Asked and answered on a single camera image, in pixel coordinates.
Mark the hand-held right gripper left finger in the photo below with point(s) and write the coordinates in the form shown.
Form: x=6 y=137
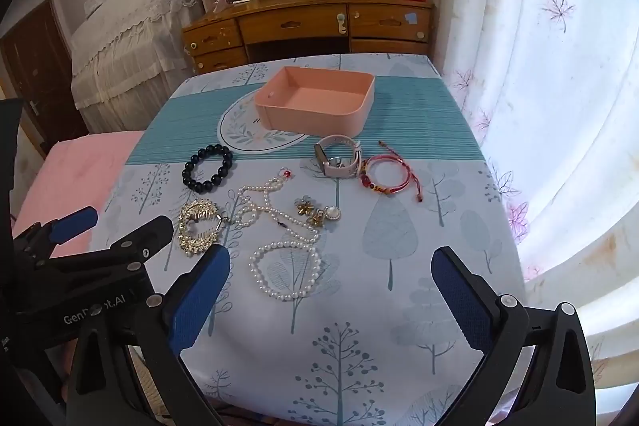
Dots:
x=199 y=296

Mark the white floral curtain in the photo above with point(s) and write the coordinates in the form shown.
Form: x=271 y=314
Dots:
x=549 y=106

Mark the pink wrist watch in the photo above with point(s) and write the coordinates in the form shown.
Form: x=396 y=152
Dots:
x=327 y=166

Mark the pink blanket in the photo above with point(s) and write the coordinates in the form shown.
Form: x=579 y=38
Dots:
x=75 y=176

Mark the gold brooch ornament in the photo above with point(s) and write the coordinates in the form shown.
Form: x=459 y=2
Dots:
x=192 y=211

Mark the white lace-covered cabinet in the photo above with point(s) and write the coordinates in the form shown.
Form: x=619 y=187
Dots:
x=130 y=46

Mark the wooden desk with drawers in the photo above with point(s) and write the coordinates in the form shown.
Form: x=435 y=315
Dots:
x=299 y=9

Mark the blue sticker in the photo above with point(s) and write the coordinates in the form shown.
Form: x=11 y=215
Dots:
x=410 y=18

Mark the brown wooden door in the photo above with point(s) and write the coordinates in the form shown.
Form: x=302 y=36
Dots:
x=30 y=71

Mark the white drawer safety latch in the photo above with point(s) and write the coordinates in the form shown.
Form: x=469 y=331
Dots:
x=341 y=24

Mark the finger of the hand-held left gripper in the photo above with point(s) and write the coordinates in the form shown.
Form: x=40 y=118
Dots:
x=75 y=224
x=145 y=239

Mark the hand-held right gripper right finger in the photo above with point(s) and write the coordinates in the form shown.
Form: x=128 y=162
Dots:
x=462 y=301

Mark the pink storage box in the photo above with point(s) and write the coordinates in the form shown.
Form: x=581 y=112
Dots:
x=319 y=116

